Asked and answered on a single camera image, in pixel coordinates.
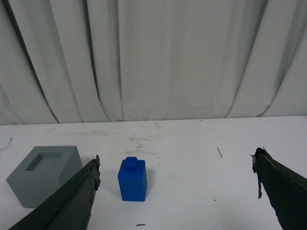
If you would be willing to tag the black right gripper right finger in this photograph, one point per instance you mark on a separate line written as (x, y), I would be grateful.
(286, 190)

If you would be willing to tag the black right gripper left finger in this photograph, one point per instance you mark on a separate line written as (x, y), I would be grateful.
(69, 208)

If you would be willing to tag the blue rectangular block part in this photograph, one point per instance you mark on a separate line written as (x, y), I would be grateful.
(132, 179)

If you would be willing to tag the gray square base block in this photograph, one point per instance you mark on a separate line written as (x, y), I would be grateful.
(42, 172)

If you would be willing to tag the white pleated curtain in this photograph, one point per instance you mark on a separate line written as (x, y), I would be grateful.
(71, 61)

